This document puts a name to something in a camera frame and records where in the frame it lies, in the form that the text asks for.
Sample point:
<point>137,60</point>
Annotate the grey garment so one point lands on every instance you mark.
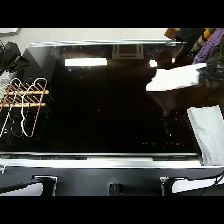
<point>208,133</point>

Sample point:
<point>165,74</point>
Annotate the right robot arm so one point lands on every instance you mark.
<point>213,73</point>

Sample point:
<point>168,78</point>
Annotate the white garment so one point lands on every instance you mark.
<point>173,78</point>

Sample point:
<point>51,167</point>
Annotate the brown garment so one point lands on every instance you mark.
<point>171,33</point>

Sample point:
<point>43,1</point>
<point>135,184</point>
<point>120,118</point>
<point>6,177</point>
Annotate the silver frame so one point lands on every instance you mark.
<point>100,163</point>

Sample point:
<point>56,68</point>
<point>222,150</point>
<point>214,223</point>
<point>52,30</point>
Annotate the black garment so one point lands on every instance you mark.
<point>190,36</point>

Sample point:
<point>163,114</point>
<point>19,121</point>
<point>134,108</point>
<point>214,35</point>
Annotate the brown clothes hanger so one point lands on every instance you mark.
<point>23,104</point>
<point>30,92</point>

